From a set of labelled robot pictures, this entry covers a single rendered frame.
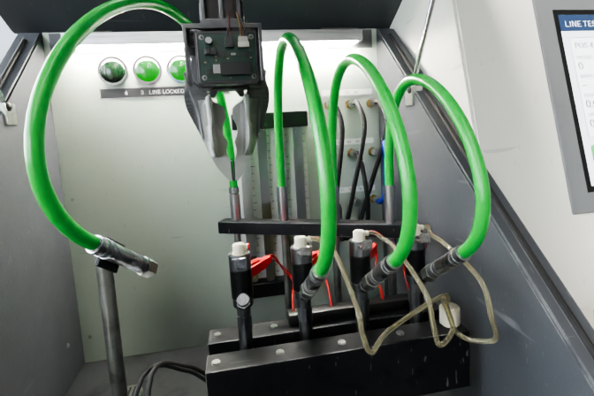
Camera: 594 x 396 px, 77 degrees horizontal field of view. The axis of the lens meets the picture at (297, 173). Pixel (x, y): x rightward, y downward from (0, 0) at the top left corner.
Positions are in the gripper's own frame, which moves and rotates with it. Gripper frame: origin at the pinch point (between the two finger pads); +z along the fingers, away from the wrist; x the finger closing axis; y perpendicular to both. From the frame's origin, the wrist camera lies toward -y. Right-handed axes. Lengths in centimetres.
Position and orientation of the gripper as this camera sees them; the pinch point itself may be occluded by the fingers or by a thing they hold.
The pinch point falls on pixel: (232, 168)
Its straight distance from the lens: 43.0
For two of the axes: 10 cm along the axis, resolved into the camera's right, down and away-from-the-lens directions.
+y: 1.8, 1.0, -9.8
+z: 0.6, 9.9, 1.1
